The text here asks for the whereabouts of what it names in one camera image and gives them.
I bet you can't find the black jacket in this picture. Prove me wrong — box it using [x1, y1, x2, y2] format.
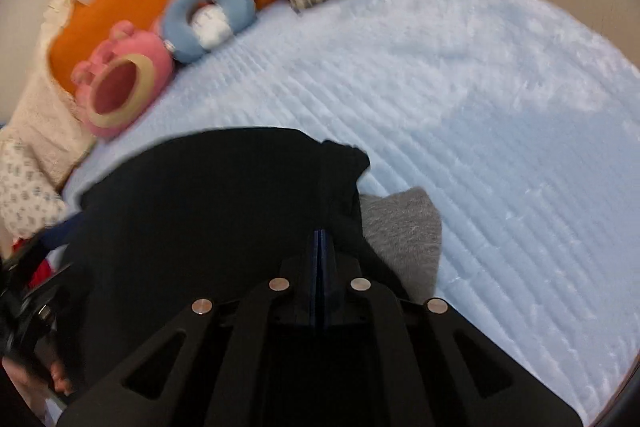
[60, 127, 403, 413]

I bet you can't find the cream fuzzy blanket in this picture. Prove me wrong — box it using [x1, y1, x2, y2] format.
[0, 0, 97, 188]

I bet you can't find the pink plush toy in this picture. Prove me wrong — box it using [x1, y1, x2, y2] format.
[70, 21, 177, 141]

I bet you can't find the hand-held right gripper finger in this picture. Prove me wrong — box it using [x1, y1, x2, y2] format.
[57, 231, 321, 427]
[320, 231, 584, 427]

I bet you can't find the grey cloth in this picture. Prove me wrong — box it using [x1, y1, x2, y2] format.
[358, 187, 444, 304]

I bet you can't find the blue plush neck pillow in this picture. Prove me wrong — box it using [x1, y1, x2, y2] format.
[157, 0, 260, 66]

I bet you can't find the person's left hand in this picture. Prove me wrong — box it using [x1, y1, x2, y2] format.
[2, 354, 74, 413]

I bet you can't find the light blue bed blanket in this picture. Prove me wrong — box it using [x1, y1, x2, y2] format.
[60, 0, 640, 427]

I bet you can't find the red cloth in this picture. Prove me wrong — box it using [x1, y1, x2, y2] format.
[12, 239, 60, 289]

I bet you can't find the navy blue cloth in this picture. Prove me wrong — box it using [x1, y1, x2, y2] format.
[44, 214, 85, 250]

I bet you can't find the white floral quilt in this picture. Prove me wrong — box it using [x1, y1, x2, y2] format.
[0, 139, 69, 241]

